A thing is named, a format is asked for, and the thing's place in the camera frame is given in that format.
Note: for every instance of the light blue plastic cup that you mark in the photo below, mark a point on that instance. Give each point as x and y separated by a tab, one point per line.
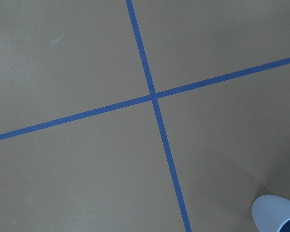
271	213

